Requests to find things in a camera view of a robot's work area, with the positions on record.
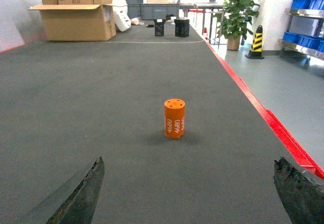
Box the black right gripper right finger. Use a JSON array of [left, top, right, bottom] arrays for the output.
[[273, 157, 323, 223]]

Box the steel shelf rack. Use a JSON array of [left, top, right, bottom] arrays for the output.
[[278, 0, 323, 60]]

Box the large open cardboard box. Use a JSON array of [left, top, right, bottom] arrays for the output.
[[29, 4, 116, 42]]

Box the potted green plant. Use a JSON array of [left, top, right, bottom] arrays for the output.
[[218, 0, 259, 51]]

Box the orange 4680 cylinder cap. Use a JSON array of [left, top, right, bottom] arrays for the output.
[[164, 98, 185, 139]]

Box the red table frame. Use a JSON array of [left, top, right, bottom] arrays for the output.
[[203, 39, 323, 178]]

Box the black box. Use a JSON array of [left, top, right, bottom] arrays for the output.
[[154, 19, 166, 36], [174, 19, 190, 38]]

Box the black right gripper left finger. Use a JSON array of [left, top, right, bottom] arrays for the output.
[[24, 157, 105, 224]]

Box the yellow black traffic cone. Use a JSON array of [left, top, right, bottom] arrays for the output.
[[245, 25, 264, 59]]

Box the grey plastic crate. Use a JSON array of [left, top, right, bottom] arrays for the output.
[[125, 0, 180, 20]]

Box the black box left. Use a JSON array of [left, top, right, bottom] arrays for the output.
[[154, 19, 166, 36]]

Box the black box right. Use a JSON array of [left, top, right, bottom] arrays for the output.
[[174, 19, 190, 38]]

